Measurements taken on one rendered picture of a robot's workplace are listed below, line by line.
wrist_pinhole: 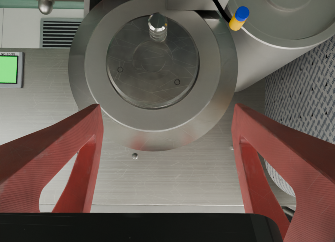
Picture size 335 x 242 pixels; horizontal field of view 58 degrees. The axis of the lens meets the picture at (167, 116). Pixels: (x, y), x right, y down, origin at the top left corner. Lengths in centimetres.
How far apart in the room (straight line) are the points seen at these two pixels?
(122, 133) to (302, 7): 19
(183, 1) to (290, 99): 23
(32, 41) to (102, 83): 307
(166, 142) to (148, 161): 33
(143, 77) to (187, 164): 36
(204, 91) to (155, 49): 5
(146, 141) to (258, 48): 13
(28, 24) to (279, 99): 308
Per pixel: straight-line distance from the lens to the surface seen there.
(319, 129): 36
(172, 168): 59
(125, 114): 25
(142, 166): 59
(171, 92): 24
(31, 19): 340
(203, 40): 26
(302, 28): 30
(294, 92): 42
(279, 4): 30
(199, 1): 26
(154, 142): 26
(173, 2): 26
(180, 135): 26
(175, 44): 25
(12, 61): 66
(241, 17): 21
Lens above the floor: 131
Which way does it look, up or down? 4 degrees down
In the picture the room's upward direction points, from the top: 179 degrees counter-clockwise
